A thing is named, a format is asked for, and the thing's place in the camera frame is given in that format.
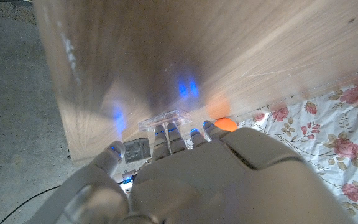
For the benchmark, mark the dark grey cube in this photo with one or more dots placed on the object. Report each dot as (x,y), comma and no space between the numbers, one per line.
(137,151)

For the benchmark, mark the orange fruit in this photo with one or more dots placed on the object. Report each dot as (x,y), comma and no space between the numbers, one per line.
(225,124)

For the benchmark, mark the floral backdrop cloth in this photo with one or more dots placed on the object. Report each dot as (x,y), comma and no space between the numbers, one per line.
(322,130)

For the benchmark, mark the clear eyeshadow palette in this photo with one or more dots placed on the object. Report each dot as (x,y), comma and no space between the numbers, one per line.
(166,117)

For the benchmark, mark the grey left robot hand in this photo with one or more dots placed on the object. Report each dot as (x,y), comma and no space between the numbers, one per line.
(216,180)

